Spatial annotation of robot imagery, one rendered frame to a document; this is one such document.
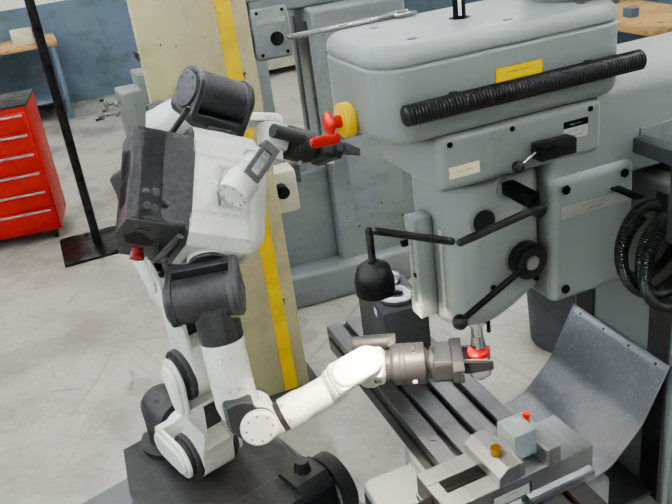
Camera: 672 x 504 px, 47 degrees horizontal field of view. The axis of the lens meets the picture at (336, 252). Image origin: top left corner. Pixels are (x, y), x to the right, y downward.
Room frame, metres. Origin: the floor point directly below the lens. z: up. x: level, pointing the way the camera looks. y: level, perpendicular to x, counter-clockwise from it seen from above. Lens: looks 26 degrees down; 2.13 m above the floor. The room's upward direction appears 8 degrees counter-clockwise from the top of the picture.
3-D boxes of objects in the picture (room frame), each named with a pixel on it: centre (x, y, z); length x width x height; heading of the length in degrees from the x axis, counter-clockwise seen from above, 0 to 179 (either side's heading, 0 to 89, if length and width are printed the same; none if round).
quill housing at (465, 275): (1.36, -0.27, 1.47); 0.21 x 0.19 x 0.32; 19
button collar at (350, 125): (1.29, -0.05, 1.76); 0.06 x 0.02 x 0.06; 19
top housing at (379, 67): (1.37, -0.28, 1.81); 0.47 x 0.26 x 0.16; 109
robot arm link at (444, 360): (1.37, -0.17, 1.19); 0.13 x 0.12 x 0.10; 174
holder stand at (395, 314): (1.77, -0.13, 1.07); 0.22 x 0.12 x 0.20; 13
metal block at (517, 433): (1.23, -0.31, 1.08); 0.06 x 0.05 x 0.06; 21
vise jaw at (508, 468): (1.21, -0.26, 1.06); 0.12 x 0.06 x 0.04; 21
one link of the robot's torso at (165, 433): (1.88, 0.48, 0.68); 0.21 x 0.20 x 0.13; 36
